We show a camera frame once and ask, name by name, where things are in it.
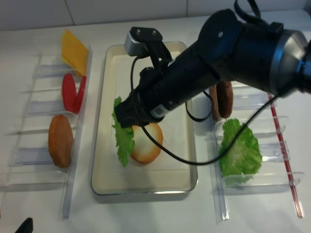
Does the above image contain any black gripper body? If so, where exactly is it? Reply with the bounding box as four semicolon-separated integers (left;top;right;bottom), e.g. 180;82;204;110
114;96;148;129

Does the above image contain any green lettuce leaf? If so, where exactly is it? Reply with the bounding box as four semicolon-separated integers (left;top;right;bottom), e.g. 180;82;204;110
219;118;262;185
112;110;135;167

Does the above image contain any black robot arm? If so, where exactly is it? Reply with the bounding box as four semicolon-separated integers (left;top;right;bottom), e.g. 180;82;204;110
114;9;311;128

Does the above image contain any red tomato slice right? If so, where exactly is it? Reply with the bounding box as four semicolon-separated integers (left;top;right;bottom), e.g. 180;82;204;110
73;76;86;114

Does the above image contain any red tomato slice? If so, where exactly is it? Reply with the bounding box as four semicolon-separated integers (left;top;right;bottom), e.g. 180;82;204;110
62;73;77;113
73;76;86;114

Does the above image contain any red tomato slice left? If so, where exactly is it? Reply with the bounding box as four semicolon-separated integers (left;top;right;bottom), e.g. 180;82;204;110
62;73;77;113

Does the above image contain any brown meat patty left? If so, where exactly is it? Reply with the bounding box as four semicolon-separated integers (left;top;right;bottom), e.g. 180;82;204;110
209;85;221;121

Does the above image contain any brown meat patty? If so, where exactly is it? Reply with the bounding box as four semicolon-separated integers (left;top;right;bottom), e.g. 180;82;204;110
216;81;233;118
209;85;221;121

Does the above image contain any yellow cheese slice front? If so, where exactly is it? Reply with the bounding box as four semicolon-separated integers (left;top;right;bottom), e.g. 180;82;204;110
61;29;89;77

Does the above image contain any yellow cheese slice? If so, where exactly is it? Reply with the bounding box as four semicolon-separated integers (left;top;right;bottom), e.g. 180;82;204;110
62;56;72;67
61;29;89;77

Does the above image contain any brown meat patty right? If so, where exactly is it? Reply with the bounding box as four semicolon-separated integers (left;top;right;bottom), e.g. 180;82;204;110
216;81;233;118

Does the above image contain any yellow cheese slice back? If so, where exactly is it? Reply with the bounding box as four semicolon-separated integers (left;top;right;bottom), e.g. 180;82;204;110
62;56;72;67

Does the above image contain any green lettuce leaf in rack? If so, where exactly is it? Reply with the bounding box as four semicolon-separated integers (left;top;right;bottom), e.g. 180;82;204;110
219;118;262;185

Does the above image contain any toasted bottom bun slice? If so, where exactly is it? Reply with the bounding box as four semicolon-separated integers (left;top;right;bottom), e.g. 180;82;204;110
131;123;163;164

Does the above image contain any cream metal serving tray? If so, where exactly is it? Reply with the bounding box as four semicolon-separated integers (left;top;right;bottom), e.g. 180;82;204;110
91;45;198;196

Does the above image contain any brown bun in left rack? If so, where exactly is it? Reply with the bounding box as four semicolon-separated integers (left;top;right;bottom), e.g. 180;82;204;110
48;115;73;168

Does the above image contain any clear acrylic left rack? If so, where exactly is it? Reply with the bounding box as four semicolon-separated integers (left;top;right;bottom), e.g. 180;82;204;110
0;52;88;218

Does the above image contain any clear acrylic rack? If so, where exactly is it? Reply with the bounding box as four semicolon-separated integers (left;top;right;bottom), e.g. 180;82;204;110
0;52;88;218
206;82;305;223

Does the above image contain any clear acrylic right rack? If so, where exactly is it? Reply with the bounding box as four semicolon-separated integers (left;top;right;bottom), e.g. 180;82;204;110
206;82;305;223

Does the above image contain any black object bottom left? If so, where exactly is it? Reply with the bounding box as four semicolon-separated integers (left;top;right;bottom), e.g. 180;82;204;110
15;217;34;233

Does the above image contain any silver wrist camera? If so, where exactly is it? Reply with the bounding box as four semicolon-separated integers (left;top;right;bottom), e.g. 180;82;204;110
123;26;163;57

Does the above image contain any black camera cable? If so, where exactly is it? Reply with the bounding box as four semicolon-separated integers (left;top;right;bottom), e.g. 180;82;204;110
130;54;279;166

